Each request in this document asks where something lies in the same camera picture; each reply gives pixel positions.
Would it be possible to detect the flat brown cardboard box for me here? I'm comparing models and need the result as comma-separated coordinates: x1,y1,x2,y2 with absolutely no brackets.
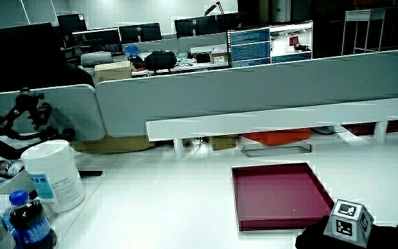
70,133,156,155

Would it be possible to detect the short grey partition panel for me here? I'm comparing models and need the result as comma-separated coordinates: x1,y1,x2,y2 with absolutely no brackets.
0,84,106,142

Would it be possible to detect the long grey partition panel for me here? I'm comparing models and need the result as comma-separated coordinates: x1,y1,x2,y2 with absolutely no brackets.
95,48,398,138

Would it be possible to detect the person's right hand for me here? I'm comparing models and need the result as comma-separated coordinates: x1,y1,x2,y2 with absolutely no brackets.
294,199,398,249

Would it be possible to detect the black desk lamp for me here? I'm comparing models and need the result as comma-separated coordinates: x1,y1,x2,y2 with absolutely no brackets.
203,0,225,17

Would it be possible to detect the white desktop shelf riser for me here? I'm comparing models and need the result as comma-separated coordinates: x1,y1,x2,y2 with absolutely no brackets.
145,95,398,159

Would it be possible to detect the grey background partition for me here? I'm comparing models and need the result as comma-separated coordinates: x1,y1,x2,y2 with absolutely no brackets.
129,32,228,54

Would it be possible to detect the white metal rack frame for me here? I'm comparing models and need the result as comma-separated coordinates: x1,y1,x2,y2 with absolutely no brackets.
341,8,387,56

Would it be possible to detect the small brown cardboard box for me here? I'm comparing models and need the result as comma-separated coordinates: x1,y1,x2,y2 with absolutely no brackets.
209,136,240,151

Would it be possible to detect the white desk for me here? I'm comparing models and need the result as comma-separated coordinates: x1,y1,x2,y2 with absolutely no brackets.
0,128,398,249

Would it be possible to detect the white cylinder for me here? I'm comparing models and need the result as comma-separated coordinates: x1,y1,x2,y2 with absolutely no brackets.
271,0,292,24

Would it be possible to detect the black bag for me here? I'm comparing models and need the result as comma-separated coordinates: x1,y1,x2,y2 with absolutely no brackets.
144,49,178,73

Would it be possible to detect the blue container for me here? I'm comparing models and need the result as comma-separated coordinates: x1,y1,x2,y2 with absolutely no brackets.
124,44,140,58

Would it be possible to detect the dark red box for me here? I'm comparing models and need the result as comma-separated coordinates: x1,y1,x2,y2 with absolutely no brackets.
341,118,398,136

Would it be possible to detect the large black monitor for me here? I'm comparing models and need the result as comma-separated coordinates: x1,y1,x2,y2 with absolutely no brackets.
0,22,69,95

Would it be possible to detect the small labelled cardboard box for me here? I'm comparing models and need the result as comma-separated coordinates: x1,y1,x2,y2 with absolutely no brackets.
209,51,229,64

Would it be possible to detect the white wipes canister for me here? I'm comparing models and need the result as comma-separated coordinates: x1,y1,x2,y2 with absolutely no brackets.
21,139,86,214

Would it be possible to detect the clear flat tray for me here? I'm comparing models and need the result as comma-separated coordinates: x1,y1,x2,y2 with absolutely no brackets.
240,142,313,158

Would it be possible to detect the grey cushion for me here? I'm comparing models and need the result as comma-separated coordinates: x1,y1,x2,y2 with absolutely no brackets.
80,51,114,68

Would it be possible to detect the tan cardboard box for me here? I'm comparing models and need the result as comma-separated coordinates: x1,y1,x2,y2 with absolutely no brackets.
93,60,133,85

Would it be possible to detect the cola bottle blue cap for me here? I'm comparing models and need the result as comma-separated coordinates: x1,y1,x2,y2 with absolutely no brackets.
2,189,57,249

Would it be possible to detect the maroon square tray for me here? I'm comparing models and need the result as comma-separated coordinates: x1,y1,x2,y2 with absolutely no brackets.
231,162,335,232

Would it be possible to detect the orange flat box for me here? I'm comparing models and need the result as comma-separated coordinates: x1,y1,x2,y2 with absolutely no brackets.
242,128,312,147

